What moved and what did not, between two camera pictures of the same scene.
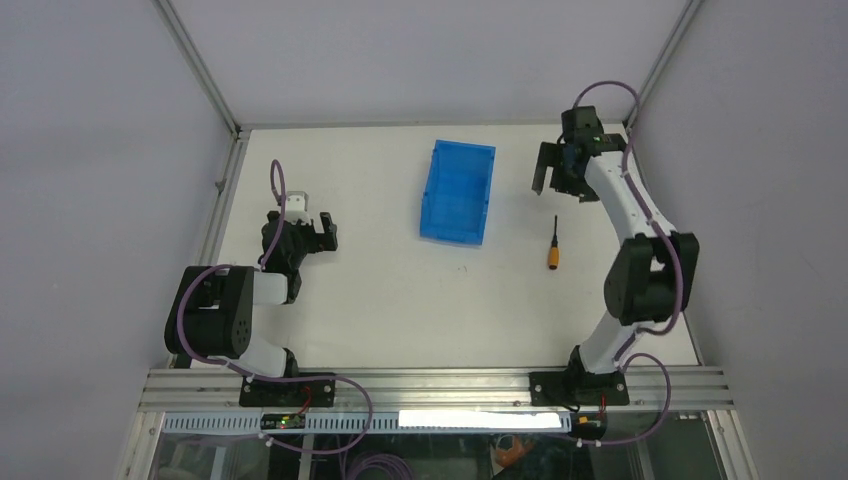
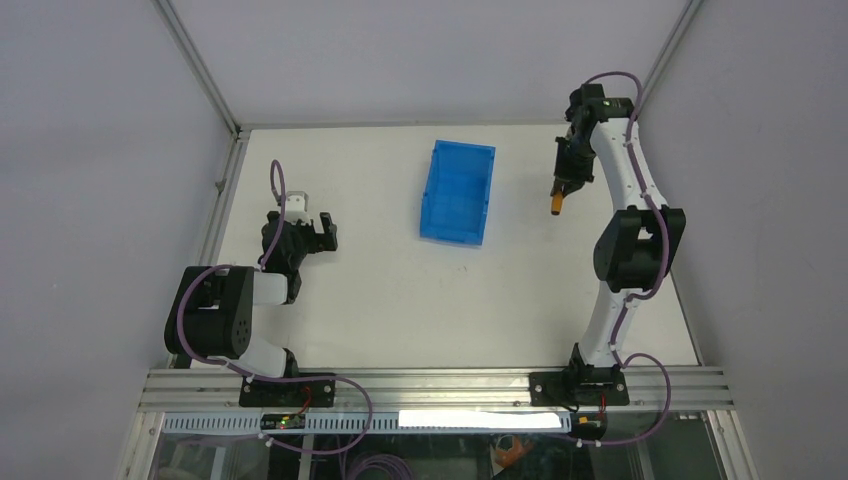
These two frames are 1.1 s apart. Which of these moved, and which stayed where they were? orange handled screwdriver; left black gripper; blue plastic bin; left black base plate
Moved: orange handled screwdriver
Stayed: left black base plate; left black gripper; blue plastic bin
